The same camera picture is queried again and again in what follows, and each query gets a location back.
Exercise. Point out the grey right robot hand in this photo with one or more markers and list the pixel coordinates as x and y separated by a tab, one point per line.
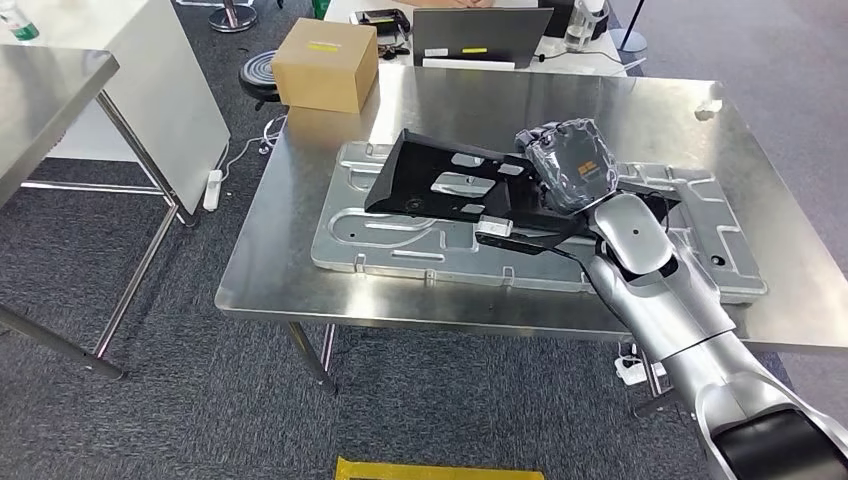
573	166

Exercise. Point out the black plastic plate frame part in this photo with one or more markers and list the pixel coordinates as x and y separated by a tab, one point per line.
417	172

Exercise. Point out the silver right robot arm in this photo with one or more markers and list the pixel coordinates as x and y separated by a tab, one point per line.
676	298

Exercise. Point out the stainless steel workbench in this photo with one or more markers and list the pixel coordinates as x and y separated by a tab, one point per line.
464	106

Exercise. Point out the white desk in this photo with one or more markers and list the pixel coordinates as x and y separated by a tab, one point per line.
596	63

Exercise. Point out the clear water bottle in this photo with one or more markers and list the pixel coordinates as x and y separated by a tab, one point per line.
583	26

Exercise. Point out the white crumpled paper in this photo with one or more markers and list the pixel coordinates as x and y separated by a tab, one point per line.
707	110

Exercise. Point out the black box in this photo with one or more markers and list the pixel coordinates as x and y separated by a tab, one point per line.
556	16

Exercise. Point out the grey laptop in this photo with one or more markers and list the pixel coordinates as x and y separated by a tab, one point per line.
477	36

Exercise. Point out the stamped grey metal panel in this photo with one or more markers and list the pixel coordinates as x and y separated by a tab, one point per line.
397	258

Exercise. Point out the white power strip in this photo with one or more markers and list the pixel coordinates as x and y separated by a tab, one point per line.
212	192
636	371

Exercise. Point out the black handheld device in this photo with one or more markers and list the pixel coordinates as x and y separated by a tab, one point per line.
381	20

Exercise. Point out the brown cardboard box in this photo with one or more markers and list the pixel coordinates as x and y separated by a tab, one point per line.
324	73

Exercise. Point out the green crate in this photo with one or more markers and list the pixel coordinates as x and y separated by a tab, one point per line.
321	8

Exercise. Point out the black round stool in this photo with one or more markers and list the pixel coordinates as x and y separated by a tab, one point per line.
258	76

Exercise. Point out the yellow floor tape outline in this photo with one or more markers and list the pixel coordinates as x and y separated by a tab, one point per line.
430	472

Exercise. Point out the chrome stanchion base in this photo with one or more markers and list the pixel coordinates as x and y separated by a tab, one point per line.
232	16

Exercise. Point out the white board panel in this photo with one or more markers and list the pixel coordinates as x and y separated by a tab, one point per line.
152	99

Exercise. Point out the stainless steel side table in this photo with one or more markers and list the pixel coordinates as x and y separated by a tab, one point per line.
40	93

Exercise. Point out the green capped bottle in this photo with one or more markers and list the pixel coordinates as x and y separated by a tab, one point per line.
18	26

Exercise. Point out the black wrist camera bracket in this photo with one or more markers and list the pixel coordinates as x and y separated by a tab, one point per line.
530	244

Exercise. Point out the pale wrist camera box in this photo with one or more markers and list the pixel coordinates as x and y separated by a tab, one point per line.
495	226

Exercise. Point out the grey stanchion post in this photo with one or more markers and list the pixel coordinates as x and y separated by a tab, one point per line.
628	40

